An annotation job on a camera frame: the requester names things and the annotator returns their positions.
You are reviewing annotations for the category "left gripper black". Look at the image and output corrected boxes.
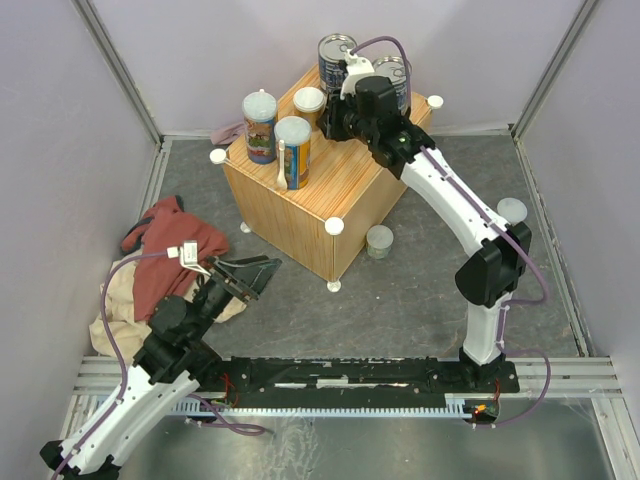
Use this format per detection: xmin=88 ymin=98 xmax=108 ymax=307
xmin=188 ymin=253 xmax=282 ymax=339

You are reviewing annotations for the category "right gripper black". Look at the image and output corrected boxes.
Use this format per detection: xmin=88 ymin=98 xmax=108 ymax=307
xmin=315 ymin=87 xmax=376 ymax=146

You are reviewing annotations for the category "blue Progresso soup can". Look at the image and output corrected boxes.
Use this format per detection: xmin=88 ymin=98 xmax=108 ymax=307
xmin=317 ymin=33 xmax=357 ymax=94

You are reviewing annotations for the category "orange cup white lid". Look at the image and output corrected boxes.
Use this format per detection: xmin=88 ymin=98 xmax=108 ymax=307
xmin=293 ymin=87 xmax=326 ymax=130

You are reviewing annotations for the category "tall yellow drink can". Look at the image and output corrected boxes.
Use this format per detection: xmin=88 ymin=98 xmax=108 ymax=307
xmin=275 ymin=116 xmax=312 ymax=190

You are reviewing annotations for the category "tall can cartoon label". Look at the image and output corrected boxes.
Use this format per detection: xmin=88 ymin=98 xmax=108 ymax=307
xmin=242 ymin=89 xmax=278 ymax=165

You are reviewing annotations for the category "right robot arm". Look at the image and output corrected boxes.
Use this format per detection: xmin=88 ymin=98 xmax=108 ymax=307
xmin=318 ymin=75 xmax=532 ymax=391

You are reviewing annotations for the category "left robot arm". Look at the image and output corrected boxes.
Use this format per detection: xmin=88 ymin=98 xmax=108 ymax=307
xmin=40 ymin=256 xmax=282 ymax=479

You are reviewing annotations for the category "wooden cube counter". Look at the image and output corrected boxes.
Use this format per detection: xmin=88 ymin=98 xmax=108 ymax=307
xmin=222 ymin=64 xmax=433 ymax=284

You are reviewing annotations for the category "pink cloth behind counter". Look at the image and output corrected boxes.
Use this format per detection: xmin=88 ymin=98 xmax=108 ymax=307
xmin=210 ymin=122 xmax=244 ymax=146

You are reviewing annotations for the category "red cloth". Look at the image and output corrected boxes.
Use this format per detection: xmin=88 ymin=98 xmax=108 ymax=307
xmin=120 ymin=195 xmax=230 ymax=321

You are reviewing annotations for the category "white plastic spoon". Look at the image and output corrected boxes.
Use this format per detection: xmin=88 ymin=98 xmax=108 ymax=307
xmin=276 ymin=140 xmax=288 ymax=190

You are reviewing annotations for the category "beige cloth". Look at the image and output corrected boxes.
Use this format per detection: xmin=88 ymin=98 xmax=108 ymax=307
xmin=89 ymin=254 xmax=247 ymax=356

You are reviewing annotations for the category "clear lid small cup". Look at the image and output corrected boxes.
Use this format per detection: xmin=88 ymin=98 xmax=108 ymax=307
xmin=366 ymin=224 xmax=394 ymax=259

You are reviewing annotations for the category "green orange fruit cup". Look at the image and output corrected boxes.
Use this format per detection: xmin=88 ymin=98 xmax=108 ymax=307
xmin=497 ymin=197 xmax=528 ymax=225

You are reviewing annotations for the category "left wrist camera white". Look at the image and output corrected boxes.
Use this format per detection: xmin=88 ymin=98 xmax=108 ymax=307
xmin=166 ymin=240 xmax=212 ymax=278

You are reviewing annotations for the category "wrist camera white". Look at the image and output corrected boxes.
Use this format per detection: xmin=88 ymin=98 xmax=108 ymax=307
xmin=340 ymin=49 xmax=375 ymax=100
xmin=166 ymin=240 xmax=212 ymax=278

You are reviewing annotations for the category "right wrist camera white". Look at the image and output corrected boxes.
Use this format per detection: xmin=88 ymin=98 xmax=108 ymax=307
xmin=340 ymin=49 xmax=375 ymax=100

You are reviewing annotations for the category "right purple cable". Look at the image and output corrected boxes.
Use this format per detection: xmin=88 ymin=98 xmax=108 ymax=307
xmin=352 ymin=34 xmax=414 ymax=116

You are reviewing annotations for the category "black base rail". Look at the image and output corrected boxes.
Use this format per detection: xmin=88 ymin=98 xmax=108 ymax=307
xmin=193 ymin=350 xmax=520 ymax=407

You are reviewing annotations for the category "white cable duct strip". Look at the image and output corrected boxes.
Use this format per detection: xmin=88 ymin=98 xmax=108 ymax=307
xmin=172 ymin=393 xmax=501 ymax=419

